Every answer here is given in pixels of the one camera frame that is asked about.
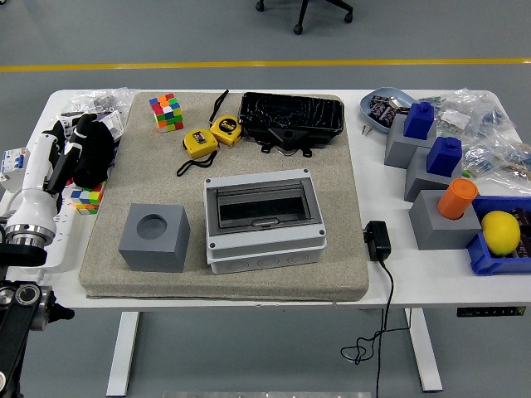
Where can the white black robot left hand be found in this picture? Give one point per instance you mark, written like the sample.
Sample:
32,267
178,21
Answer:
35,186

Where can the grey electrical box clear lid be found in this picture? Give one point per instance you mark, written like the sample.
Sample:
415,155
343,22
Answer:
265,253

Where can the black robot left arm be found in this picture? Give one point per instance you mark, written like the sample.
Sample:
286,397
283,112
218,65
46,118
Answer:
20,311

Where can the orange cylinder battery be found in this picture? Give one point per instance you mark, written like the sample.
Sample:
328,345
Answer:
456,199

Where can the white circuit breaker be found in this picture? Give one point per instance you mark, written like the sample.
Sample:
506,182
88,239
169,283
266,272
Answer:
10,163

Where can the small colourful puzzle cube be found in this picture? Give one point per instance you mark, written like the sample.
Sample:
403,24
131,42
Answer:
85,201

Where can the white power strip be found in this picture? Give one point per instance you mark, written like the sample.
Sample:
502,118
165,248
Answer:
62,244

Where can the black cloth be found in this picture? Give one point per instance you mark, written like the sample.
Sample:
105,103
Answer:
99,157

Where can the white packaged parts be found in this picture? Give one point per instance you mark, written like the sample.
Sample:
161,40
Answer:
112,124

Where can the clear bag of small parts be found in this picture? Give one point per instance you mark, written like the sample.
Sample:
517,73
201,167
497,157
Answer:
99,99

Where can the grey block with round hole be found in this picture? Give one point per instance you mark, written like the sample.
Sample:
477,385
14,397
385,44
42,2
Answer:
153,257
444,234

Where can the large colourful puzzle cube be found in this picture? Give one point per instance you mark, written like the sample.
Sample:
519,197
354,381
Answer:
167,112

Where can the yellow tape measure dark label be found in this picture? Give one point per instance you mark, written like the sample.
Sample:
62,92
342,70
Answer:
200,142

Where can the yellow tape measure 5m print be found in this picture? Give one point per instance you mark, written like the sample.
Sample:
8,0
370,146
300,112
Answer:
226,129

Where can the black plastic tray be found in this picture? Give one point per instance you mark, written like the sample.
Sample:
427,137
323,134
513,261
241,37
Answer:
290,112

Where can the grey-brown fabric mat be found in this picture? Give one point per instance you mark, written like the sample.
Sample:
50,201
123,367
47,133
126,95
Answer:
332,232

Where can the black office chair base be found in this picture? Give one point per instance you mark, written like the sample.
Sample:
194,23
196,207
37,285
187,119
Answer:
303,12

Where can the small metal clip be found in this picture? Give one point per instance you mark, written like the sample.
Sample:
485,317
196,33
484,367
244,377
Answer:
365,130

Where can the black power adapter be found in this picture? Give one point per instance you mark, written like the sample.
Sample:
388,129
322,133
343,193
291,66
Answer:
378,240

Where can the dark snack packet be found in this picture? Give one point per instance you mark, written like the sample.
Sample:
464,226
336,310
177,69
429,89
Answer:
377,100
383,114

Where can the grey holder block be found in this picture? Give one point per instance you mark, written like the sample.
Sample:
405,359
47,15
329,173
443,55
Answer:
400,151
423,184

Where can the brown silver snack packet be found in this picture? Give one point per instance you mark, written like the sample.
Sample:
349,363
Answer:
399,105

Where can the blue-grey bowl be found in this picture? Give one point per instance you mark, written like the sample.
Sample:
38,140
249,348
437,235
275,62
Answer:
400,93

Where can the blue block with knob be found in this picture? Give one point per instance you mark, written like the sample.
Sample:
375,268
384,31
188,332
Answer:
419,122
444,157

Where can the small green connector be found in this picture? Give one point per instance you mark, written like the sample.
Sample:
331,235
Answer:
466,173

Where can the clear bag of components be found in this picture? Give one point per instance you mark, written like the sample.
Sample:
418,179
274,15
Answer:
502,159
477,112

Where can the blue plastic bin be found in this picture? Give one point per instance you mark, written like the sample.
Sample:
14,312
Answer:
483,261

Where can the yellow lemon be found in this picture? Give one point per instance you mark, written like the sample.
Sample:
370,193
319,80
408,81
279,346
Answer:
500,232

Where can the black table control panel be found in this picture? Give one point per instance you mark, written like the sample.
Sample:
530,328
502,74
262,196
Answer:
489,312

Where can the dark packets pile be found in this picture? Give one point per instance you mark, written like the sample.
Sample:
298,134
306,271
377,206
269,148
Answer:
523,219

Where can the black triangular bracket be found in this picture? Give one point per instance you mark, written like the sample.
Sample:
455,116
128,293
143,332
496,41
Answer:
286,135

